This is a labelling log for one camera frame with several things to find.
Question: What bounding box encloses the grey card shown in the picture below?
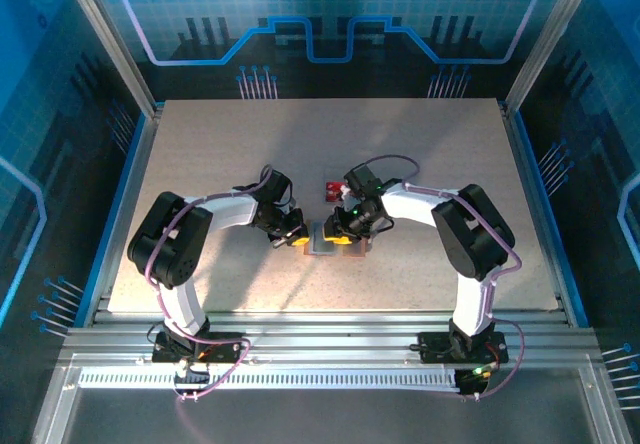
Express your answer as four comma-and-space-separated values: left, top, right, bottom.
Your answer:
308, 221, 342, 258

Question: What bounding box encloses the brown leather card holder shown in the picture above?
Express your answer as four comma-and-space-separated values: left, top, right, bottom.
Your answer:
301, 221, 372, 261

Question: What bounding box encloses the red card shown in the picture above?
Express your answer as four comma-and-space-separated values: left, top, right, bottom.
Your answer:
324, 181, 351, 204

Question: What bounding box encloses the black electronics board with LED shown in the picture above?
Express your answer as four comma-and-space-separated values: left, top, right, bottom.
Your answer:
457, 363, 495, 398

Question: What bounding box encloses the aluminium front frame rail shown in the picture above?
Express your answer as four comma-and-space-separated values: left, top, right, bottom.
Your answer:
59, 310, 601, 365

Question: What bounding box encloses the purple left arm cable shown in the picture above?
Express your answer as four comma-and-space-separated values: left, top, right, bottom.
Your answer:
143, 164, 250, 403

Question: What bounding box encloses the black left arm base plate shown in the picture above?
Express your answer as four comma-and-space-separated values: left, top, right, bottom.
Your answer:
151, 331, 246, 365

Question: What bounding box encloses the white slotted cable duct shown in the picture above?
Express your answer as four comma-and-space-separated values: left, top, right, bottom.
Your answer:
77, 368, 462, 391

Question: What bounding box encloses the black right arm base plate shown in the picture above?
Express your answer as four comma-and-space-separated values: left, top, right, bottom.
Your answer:
417, 331, 510, 365

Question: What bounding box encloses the aluminium left side rail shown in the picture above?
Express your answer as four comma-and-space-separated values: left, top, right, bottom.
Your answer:
74, 108, 164, 326

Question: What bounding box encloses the aluminium right side rail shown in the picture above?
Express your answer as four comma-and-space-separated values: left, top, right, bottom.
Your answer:
499, 103, 590, 326

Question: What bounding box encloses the aluminium left frame post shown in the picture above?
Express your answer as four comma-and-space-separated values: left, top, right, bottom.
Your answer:
54, 0, 162, 118

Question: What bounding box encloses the aluminium frame post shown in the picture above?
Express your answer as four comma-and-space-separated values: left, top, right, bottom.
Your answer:
54, 0, 162, 118
503, 0, 604, 111

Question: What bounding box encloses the aluminium right frame post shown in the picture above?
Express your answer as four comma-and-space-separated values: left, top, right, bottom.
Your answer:
503, 0, 604, 111

